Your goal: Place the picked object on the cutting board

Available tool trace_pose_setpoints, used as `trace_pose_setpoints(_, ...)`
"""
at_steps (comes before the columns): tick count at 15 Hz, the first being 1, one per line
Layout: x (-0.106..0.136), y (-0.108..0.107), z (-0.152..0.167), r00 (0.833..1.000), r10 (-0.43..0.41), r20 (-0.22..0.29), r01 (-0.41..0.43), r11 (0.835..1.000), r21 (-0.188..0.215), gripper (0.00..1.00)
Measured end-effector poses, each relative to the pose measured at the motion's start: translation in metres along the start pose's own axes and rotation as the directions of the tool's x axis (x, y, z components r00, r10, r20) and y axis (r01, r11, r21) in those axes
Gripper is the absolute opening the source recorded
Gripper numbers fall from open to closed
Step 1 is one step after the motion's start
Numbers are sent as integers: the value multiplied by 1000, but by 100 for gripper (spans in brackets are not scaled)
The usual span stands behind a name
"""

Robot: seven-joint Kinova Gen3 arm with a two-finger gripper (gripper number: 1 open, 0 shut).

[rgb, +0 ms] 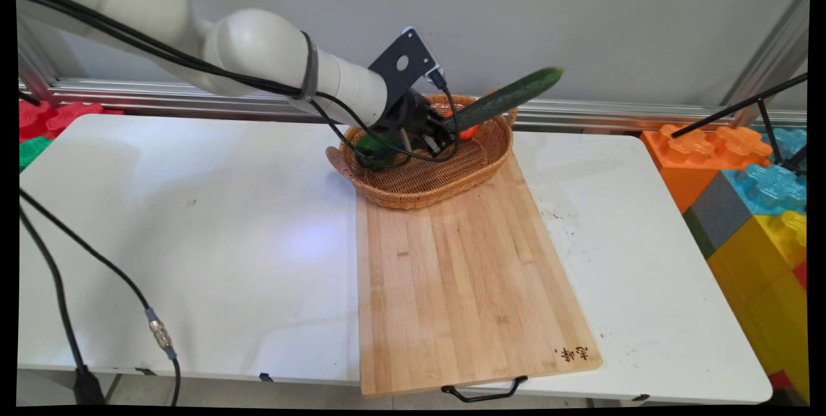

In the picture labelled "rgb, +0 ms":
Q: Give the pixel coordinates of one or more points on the grey foam block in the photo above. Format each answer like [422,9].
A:
[719,216]

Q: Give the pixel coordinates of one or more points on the aluminium frame rail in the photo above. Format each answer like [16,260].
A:
[193,97]

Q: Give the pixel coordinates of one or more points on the blue foam block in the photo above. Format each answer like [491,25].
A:
[771,184]

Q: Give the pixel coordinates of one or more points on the long green cucumber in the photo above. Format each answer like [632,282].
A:
[510,97]

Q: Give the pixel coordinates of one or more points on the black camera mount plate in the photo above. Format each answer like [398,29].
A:
[401,64]

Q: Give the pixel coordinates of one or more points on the green foam block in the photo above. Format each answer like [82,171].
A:
[32,151]

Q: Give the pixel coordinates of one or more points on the aluminium frame post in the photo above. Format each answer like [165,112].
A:
[771,48]

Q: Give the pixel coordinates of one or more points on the bamboo cutting board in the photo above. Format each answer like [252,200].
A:
[464,280]

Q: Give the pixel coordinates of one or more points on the orange foam block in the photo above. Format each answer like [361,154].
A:
[694,158]

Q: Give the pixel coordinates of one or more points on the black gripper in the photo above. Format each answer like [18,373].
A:
[405,116]

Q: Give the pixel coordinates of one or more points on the orange-red vegetable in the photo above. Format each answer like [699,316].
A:
[468,131]

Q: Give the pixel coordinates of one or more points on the dark green vegetable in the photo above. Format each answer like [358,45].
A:
[374,147]

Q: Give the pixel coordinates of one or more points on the woven wicker basket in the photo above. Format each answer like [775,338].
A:
[426,180]

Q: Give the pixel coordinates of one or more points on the black tripod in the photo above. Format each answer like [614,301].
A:
[768,119]

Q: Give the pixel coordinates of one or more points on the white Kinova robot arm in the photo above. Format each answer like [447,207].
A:
[258,48]

